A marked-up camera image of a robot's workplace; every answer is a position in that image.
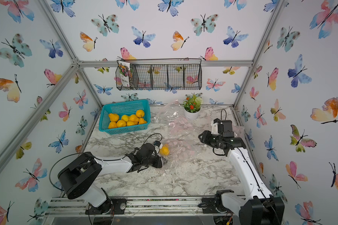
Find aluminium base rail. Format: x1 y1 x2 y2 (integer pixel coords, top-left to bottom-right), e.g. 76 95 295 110
45 195 246 218

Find black wire wall basket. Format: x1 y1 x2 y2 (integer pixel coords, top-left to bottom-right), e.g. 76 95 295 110
115 58 202 93

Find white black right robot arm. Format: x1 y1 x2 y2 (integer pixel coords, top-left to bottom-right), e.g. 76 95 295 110
198 119 284 225

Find seed packet in basket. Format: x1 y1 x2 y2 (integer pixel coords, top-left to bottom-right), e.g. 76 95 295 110
118 61 132 87

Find clear zip-top bag with pears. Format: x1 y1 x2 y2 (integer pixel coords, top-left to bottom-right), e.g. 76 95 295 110
232 125 246 140

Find teal plastic basket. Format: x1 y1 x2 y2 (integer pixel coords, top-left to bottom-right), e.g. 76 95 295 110
99 100 151 135

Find orange pear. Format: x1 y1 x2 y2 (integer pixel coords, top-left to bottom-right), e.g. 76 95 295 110
108 113 120 122

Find white pot artificial plant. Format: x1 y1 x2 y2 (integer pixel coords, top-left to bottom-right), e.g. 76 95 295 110
183 93 203 121

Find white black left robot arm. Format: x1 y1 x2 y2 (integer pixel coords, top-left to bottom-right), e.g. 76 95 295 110
57 141 164 208

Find yellow-green pear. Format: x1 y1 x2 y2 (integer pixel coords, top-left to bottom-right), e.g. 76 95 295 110
121 115 130 122

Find yellow pear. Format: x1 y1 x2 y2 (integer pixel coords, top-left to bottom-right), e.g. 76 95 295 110
159 144 170 156
138 118 147 125
108 122 118 129
116 120 127 128
129 114 140 123

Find clear bag of lemons front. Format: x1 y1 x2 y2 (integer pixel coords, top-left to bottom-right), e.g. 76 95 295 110
159 128 204 171

